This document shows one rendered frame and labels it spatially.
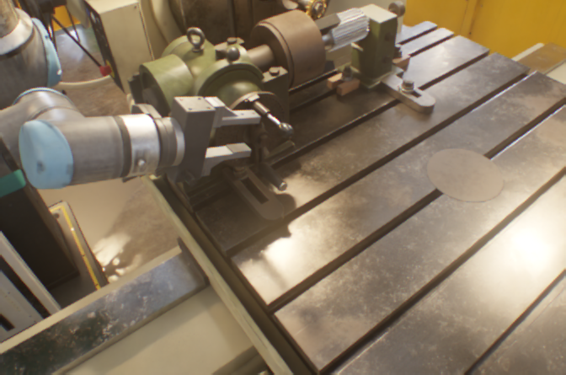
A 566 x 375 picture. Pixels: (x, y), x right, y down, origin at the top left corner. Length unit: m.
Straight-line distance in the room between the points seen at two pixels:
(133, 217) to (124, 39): 1.41
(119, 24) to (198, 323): 0.80
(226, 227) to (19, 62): 0.54
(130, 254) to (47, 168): 1.74
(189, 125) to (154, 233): 1.72
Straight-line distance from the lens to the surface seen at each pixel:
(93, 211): 2.58
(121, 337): 1.25
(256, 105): 0.88
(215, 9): 1.29
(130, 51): 1.23
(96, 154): 0.60
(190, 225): 1.21
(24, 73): 1.00
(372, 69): 1.40
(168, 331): 1.23
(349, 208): 1.03
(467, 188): 1.14
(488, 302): 0.96
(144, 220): 2.43
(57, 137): 0.60
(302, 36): 1.11
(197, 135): 0.68
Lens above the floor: 1.78
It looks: 44 degrees down
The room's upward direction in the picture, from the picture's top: 2 degrees counter-clockwise
